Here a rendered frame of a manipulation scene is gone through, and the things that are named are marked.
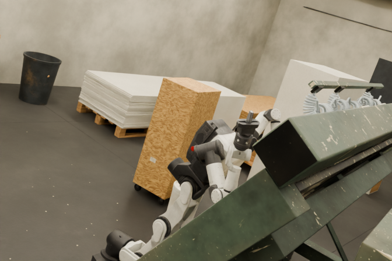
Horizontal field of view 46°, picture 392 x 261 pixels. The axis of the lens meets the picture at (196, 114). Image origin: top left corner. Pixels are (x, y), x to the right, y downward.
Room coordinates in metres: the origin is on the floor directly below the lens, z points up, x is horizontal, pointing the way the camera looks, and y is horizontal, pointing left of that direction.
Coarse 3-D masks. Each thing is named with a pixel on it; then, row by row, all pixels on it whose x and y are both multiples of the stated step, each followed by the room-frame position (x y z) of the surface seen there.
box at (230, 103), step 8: (216, 88) 6.50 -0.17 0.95; (224, 88) 6.69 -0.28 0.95; (224, 96) 6.11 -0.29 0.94; (232, 96) 6.26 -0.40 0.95; (240, 96) 6.45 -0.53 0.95; (224, 104) 6.16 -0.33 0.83; (232, 104) 6.32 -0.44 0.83; (240, 104) 6.48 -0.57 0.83; (216, 112) 6.07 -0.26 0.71; (224, 112) 6.21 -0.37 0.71; (232, 112) 6.37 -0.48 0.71; (240, 112) 6.54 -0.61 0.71; (224, 120) 6.26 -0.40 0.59; (232, 120) 6.42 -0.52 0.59; (232, 128) 6.48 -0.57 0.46
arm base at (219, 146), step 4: (216, 140) 2.49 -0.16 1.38; (216, 144) 2.47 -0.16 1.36; (220, 144) 2.52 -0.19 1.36; (196, 148) 2.49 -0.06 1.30; (216, 148) 2.46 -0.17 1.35; (220, 148) 2.49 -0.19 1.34; (196, 152) 2.48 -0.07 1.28; (220, 152) 2.46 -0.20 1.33; (196, 156) 2.47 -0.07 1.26; (220, 156) 2.48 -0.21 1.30; (224, 156) 2.51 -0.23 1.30; (200, 160) 2.49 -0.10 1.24; (204, 160) 2.52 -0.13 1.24
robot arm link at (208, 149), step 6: (204, 144) 2.50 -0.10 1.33; (210, 144) 2.48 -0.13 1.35; (198, 150) 2.48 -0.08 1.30; (204, 150) 2.47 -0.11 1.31; (210, 150) 2.47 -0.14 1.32; (198, 156) 2.47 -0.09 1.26; (204, 156) 2.47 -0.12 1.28; (210, 156) 2.45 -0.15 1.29; (216, 156) 2.45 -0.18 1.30; (210, 162) 2.43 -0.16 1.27; (216, 162) 2.43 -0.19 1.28
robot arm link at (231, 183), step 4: (228, 172) 2.32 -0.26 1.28; (232, 172) 2.31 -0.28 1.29; (228, 176) 2.32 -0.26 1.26; (232, 176) 2.30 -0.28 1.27; (236, 176) 2.31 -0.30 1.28; (228, 180) 2.31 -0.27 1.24; (232, 180) 2.30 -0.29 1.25; (236, 180) 2.31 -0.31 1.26; (224, 184) 2.33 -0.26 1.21; (228, 184) 2.30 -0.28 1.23; (232, 184) 2.30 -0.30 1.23; (236, 184) 2.31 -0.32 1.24; (224, 188) 2.31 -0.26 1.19; (228, 188) 2.29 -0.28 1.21; (232, 188) 2.29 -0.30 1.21; (224, 192) 2.30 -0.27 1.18; (228, 192) 2.29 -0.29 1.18; (224, 196) 2.29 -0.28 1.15
